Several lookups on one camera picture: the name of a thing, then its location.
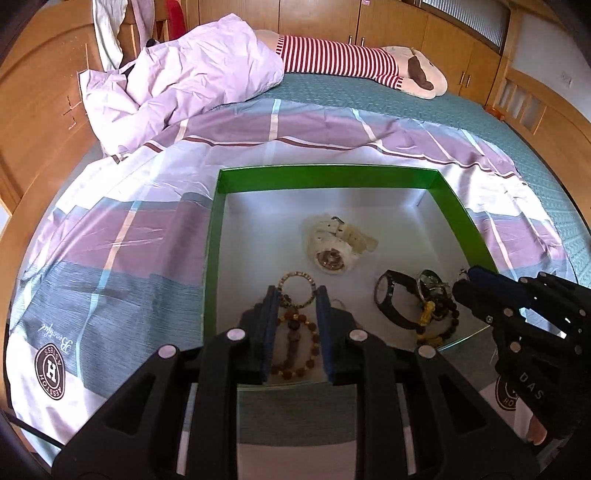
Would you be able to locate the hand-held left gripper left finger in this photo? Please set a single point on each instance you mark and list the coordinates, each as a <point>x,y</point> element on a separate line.
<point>270,341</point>

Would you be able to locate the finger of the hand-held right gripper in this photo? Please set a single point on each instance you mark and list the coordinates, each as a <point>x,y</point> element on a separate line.
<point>471,295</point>
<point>489,279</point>

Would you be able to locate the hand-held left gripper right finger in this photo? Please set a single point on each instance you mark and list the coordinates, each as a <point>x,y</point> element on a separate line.
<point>324,341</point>

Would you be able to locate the clear round bangle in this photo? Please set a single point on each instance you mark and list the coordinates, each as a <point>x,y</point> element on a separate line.
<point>419,288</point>

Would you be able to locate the green cardboard box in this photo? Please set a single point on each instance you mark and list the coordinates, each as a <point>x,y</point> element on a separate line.
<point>323,177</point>

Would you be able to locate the person's right hand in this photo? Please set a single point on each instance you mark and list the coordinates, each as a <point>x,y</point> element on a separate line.
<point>538,429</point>

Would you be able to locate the black wrist watch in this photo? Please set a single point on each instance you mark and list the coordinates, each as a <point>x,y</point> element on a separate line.
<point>383,288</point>

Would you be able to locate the white wrist watch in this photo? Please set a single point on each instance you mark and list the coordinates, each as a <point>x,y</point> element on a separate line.
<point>330,258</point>

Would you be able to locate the printed pink grey quilt cover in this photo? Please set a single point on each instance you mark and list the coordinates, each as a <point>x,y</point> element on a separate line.
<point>138,230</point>

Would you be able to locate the wooden headboard with panels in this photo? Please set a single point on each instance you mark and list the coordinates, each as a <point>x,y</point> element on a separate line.
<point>545,115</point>

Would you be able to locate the striped plush toy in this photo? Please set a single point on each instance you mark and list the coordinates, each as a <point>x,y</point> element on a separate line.
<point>332,55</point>

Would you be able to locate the crumpled pink duvet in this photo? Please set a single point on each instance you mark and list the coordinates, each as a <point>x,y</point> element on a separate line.
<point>194,69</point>

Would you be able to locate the red garment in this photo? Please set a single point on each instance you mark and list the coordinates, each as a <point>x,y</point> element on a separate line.
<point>175,18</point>

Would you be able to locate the wooden chair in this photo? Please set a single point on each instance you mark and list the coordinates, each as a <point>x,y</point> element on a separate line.
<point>159,18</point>

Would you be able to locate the white garment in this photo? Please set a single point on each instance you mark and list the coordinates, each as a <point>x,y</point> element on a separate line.
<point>108,27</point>

